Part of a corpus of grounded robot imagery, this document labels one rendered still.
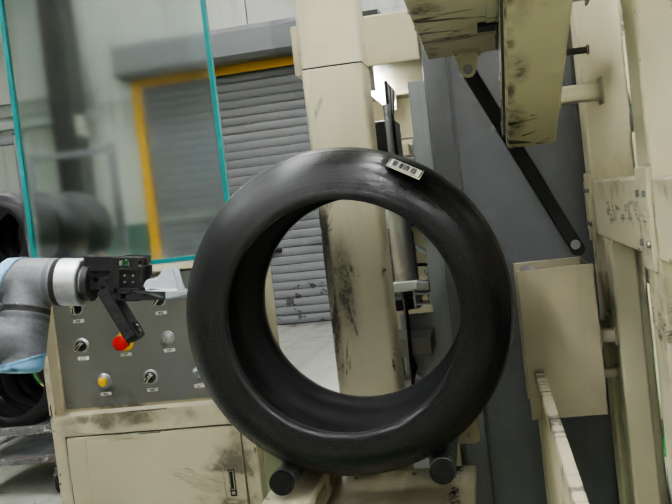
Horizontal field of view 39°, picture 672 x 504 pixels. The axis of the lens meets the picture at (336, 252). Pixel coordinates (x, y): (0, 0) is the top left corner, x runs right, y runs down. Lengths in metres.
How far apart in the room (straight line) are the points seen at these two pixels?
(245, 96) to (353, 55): 9.37
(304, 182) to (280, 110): 9.63
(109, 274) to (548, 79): 0.86
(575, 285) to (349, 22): 0.70
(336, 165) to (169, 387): 1.12
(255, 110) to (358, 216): 9.35
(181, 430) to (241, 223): 1.00
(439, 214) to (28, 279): 0.77
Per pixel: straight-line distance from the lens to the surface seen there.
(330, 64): 1.99
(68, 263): 1.83
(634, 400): 1.97
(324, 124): 1.98
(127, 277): 1.79
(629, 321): 1.94
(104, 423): 2.59
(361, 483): 1.97
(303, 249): 11.14
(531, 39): 1.46
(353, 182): 1.58
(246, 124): 11.35
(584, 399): 1.94
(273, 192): 1.61
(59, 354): 2.65
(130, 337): 1.81
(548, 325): 1.91
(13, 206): 5.34
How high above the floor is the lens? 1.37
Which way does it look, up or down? 3 degrees down
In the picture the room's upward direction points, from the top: 7 degrees counter-clockwise
